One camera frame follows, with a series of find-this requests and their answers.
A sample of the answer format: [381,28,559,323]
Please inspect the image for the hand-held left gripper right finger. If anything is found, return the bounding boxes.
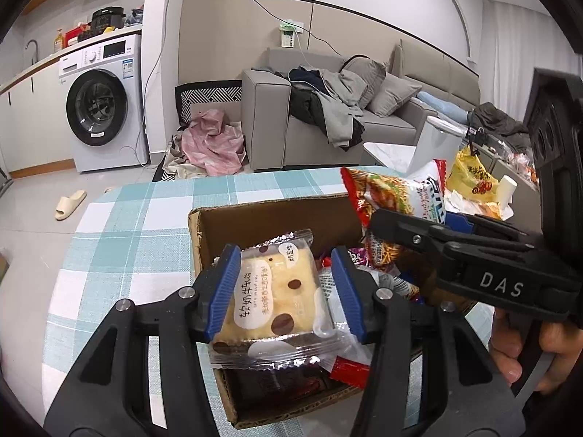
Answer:
[330,246,527,437]

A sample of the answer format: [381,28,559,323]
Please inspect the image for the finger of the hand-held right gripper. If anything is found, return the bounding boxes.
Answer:
[444,212,545,244]
[368,208,453,278]

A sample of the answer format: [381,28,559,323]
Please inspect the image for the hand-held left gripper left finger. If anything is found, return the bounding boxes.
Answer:
[43,244,242,437]

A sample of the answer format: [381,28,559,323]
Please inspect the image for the white red noodle snack packet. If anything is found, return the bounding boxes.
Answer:
[341,159,448,276]

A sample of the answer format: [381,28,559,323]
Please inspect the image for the spotted milk cake packet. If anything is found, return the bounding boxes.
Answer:
[210,229,351,369]

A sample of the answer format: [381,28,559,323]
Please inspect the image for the cardboard box with black logo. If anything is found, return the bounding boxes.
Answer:
[188,193,438,429]

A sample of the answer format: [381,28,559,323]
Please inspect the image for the red cookie packet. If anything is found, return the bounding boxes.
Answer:
[330,356,372,389]

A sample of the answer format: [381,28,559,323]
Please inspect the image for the person's right hand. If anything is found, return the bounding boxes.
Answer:
[488,307,583,394]

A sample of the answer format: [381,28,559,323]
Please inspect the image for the yellow plastic bag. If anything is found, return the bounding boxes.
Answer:
[445,148,502,203]

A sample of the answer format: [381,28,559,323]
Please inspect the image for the white paper cup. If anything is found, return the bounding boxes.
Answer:
[498,175,517,205]

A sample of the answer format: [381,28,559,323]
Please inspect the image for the dark olive jacket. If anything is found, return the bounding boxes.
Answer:
[467,102,531,155]

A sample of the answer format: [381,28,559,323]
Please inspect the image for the light blue rolled blanket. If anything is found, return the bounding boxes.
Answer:
[416,91,474,123]

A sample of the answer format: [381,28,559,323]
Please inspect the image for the grey hooded jacket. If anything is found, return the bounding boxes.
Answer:
[314,69,369,146]

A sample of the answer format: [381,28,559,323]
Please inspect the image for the grey pillow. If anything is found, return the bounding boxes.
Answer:
[367,73,423,118]
[341,57,388,109]

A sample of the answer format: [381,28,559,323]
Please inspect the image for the pink cloth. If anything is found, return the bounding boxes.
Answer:
[171,109,247,177]

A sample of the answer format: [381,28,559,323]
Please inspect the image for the black jacket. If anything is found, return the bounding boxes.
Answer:
[287,67,365,151]

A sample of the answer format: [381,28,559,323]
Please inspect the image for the grey sofa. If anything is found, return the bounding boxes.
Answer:
[241,39,481,174]

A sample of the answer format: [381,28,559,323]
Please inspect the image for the beige slipper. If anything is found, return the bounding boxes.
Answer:
[55,190,87,221]

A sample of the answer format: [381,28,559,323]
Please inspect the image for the white curtain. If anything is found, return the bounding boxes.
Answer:
[478,0,561,110]

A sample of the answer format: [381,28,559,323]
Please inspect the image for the black white patterned basket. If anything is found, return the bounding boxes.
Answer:
[175,80,243,126]

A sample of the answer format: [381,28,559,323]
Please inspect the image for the white washing machine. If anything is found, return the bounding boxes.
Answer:
[58,34,150,174]

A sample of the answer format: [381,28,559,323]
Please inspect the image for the white base cabinets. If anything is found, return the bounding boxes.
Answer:
[0,57,76,178]

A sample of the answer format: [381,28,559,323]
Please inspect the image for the black rice cooker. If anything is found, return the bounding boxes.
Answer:
[91,7,126,32]

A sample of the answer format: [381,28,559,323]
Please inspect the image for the red box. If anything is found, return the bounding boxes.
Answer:
[65,25,92,47]

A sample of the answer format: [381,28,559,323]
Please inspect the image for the wall socket with green plug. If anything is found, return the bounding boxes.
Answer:
[278,19,305,49]

